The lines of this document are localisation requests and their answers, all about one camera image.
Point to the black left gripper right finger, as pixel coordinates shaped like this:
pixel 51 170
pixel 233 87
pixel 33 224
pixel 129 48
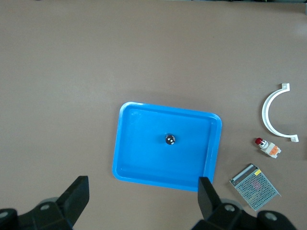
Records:
pixel 216 215

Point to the blue plastic tray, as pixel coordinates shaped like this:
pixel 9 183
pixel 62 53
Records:
pixel 148 155

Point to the metal mesh power supply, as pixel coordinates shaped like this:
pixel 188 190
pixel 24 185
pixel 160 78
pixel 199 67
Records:
pixel 255 188

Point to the white semicircular pipe clamp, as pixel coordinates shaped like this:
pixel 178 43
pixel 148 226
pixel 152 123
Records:
pixel 264 115

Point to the small black capacitor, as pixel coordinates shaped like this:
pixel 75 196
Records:
pixel 170 139

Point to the brown table mat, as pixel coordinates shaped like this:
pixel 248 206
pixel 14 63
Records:
pixel 72 72

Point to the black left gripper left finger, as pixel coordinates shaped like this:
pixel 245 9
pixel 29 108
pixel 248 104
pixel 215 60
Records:
pixel 48 215

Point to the red cap white pushbutton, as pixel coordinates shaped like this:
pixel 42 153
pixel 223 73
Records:
pixel 269 148

